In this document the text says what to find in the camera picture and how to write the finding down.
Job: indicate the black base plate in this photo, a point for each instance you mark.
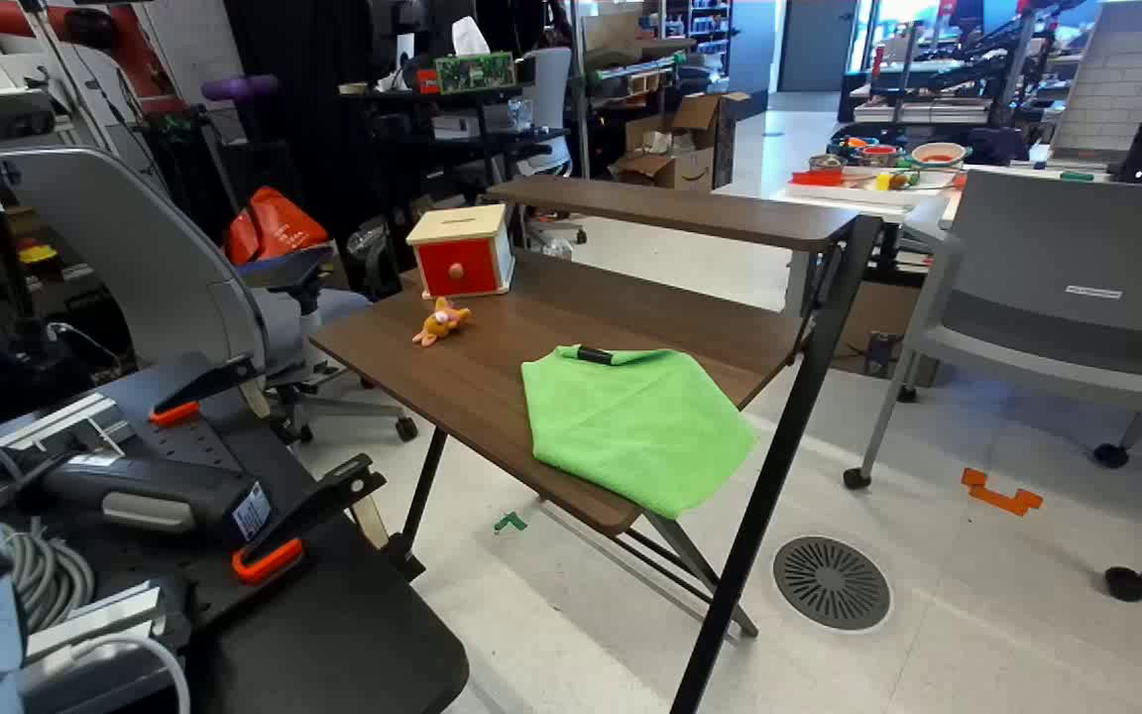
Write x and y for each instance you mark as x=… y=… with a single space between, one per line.
x=297 y=620

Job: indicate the orange floor tape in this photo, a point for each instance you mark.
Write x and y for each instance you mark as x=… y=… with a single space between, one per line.
x=1003 y=493

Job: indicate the green circuit board box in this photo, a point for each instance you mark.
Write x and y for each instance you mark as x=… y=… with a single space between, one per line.
x=473 y=74

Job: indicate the orange bag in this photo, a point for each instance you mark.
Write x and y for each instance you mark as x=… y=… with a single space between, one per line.
x=270 y=224

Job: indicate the green floor tape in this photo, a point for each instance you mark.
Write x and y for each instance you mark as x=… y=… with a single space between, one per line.
x=510 y=522

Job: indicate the cardboard box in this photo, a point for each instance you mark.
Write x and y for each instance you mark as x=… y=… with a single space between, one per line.
x=671 y=145

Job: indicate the grey rolling chair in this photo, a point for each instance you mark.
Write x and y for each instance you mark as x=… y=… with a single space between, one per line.
x=1071 y=297

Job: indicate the black marker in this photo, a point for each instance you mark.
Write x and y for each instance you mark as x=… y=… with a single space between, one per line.
x=592 y=353

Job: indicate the grey office chair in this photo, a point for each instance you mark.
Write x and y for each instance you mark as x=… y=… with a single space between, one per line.
x=167 y=272

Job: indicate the orange toy figure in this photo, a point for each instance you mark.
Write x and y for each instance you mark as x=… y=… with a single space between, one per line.
x=444 y=321

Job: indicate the green towel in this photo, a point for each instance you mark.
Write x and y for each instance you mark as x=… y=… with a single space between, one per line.
x=631 y=420

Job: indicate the round floor drain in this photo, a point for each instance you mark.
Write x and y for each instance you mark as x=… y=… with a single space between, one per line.
x=830 y=579

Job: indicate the black orange clamp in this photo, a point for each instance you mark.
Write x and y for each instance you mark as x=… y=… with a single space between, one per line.
x=297 y=525
x=195 y=390

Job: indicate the red wooden box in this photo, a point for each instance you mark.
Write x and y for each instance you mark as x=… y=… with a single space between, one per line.
x=462 y=250

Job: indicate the black shelf rack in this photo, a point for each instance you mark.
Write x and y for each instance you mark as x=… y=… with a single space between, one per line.
x=458 y=131

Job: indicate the brown wooden desk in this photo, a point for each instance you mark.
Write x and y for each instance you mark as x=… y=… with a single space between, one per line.
x=573 y=329

